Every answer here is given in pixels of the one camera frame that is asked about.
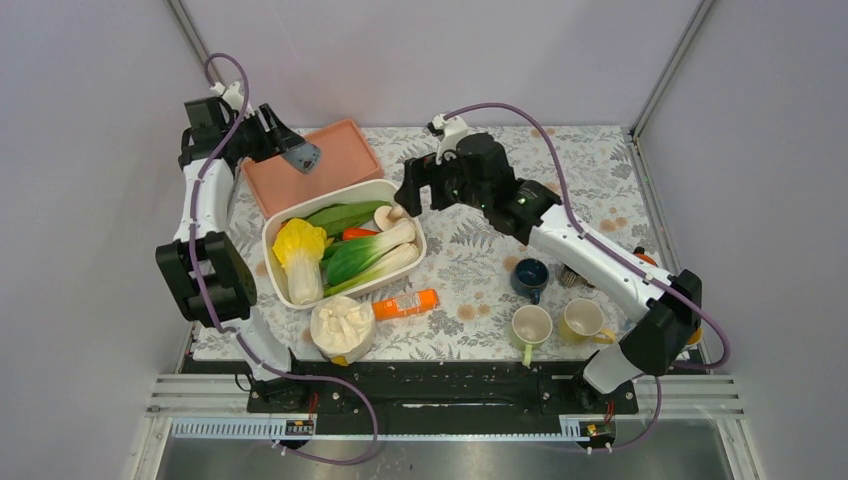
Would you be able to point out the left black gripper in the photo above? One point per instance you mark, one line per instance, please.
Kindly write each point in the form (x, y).
(274, 141)

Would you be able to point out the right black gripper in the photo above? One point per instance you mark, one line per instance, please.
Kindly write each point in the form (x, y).
(420, 172)

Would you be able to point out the small grey blue cup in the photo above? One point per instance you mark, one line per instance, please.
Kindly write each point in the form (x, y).
(304, 157)

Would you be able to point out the navy round cup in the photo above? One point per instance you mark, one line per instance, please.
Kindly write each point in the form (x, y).
(529, 278)

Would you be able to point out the dark brown mug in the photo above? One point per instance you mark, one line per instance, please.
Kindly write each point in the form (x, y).
(569, 278)

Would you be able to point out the light green mug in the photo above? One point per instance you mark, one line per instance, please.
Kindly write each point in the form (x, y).
(530, 327)

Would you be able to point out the yellow cup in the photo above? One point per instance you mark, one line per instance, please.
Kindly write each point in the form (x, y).
(583, 321)

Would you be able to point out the orange mug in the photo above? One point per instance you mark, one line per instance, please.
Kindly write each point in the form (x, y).
(641, 254)

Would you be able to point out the light blue big mug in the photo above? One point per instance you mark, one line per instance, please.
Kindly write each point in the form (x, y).
(695, 339)

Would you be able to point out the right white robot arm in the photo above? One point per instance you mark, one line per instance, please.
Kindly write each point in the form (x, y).
(662, 305)

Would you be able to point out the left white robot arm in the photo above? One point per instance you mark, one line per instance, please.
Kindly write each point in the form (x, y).
(207, 277)

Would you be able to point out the white mushroom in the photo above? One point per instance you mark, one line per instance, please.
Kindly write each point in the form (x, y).
(385, 217)

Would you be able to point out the pink tray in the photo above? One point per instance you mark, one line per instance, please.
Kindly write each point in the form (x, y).
(346, 159)

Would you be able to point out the lower bok choy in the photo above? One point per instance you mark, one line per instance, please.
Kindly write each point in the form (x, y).
(398, 258)

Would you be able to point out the bok choy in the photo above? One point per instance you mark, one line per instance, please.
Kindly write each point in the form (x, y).
(398, 258)
(357, 255)

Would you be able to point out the green leaf vegetable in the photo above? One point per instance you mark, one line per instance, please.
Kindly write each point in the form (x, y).
(335, 218)

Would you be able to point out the red pepper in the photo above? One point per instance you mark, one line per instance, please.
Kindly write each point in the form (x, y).
(356, 233)

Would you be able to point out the white vegetable tub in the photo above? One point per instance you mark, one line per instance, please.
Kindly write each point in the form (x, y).
(379, 189)

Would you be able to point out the yellow napa cabbage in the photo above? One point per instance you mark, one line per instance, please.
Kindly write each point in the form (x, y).
(299, 247)

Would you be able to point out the upper bok choy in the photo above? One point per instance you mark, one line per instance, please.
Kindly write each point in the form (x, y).
(357, 255)

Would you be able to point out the orange tube package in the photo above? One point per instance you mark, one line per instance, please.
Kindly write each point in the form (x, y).
(406, 305)

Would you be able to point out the cream cloth bag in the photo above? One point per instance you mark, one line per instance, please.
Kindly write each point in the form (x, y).
(343, 329)

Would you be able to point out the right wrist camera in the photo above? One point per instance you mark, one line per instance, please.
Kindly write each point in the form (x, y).
(449, 131)

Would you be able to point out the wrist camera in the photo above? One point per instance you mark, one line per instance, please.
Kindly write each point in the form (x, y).
(234, 96)
(449, 131)

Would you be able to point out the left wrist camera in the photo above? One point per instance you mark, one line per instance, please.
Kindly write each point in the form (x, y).
(234, 96)

